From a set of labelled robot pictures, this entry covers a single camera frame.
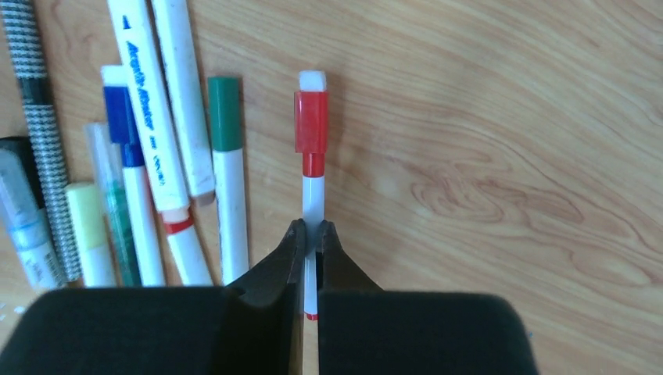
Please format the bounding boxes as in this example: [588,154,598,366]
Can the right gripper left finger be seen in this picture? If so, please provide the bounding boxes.
[1,220,306,374]

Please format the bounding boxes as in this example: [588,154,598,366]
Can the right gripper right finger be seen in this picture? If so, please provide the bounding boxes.
[317,221,539,374]

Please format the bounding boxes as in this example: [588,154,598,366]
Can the red capped white marker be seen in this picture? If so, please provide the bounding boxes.
[294,70,329,321]

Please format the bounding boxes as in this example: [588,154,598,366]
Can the green capped white marker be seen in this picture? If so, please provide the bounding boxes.
[207,77,250,285]

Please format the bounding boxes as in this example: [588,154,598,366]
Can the clear green gel pen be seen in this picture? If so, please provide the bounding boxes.
[84,123,142,287]

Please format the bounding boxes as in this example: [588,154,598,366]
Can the white acrylic marker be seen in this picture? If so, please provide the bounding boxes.
[107,1,213,286]

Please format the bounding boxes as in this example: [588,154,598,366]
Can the yellow capped white marker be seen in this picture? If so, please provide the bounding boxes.
[65,182,117,288]

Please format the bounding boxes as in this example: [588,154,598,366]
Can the blue capped white marker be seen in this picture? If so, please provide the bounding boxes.
[100,65,167,287]

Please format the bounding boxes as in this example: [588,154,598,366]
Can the grey capped marker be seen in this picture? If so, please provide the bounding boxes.
[1,136,66,291]

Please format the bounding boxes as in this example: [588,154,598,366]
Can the plain white marker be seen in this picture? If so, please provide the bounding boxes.
[151,0,215,206]

